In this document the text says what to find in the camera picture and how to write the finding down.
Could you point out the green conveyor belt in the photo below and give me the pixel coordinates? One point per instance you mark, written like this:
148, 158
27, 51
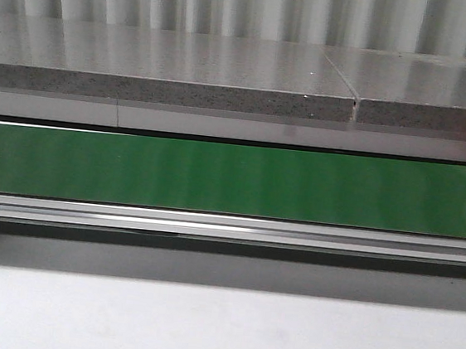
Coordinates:
328, 188

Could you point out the grey stone countertop slab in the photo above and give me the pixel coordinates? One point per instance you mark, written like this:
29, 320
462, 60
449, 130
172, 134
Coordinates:
279, 79

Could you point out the white pleated curtain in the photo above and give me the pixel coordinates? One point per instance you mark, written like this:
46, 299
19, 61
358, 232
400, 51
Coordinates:
435, 27

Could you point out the aluminium conveyor side rail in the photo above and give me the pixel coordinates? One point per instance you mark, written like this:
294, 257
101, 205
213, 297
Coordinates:
238, 230

